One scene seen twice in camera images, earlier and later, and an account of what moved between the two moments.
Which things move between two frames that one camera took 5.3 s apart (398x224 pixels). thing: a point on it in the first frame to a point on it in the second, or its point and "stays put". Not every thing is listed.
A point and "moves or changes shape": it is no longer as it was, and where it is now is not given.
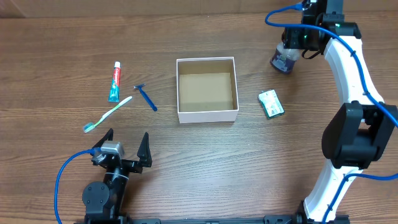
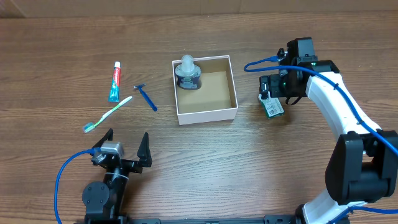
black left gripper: x=125 y=163 stays put
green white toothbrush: x=90 y=126 stays put
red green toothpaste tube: x=114 y=91 stays put
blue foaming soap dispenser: x=283 y=60 moves or changes shape
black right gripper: x=292 y=38 to x=264 y=88
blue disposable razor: x=153 y=107 stays put
